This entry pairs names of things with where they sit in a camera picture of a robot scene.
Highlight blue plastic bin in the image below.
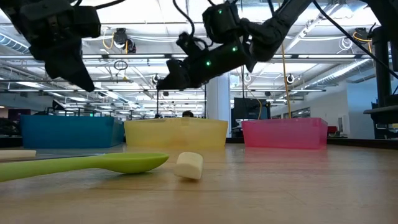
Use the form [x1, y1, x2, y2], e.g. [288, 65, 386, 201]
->
[20, 114, 126, 149]

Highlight green silicone spoon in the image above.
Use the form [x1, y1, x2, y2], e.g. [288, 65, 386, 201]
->
[0, 152, 170, 183]

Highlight cream-handled kitchen knife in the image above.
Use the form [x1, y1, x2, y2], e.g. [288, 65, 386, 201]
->
[0, 149, 37, 161]
[174, 151, 204, 180]

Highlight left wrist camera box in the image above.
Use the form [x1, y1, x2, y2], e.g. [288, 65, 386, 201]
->
[72, 5, 102, 39]

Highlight yellow hanging cable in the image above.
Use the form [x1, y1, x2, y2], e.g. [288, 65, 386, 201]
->
[280, 43, 294, 119]

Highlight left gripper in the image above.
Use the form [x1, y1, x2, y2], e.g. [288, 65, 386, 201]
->
[20, 0, 96, 93]

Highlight long black cable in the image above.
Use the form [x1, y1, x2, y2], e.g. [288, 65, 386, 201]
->
[312, 0, 398, 80]

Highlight yellow plastic bin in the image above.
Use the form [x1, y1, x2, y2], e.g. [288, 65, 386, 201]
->
[124, 117, 229, 149]

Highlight black ceiling cable reel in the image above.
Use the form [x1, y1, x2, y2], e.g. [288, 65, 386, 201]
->
[112, 27, 137, 54]
[353, 27, 373, 45]

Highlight pink plastic bin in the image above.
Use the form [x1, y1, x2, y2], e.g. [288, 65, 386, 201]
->
[241, 117, 328, 150]

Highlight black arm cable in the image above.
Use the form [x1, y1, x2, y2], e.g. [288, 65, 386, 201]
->
[172, 0, 196, 37]
[73, 0, 126, 10]

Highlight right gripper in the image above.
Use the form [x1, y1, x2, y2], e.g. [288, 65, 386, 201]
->
[156, 30, 259, 91]

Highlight black metal frame rig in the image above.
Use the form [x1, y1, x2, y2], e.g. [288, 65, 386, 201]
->
[154, 88, 208, 120]

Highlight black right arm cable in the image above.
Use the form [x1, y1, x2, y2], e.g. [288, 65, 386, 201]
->
[172, 0, 196, 37]

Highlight white building pillar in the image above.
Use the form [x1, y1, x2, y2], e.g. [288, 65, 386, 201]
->
[206, 73, 231, 121]

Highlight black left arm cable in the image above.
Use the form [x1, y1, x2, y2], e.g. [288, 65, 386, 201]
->
[73, 0, 126, 10]

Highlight black cabinet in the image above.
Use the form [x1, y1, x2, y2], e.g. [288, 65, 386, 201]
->
[230, 97, 271, 138]

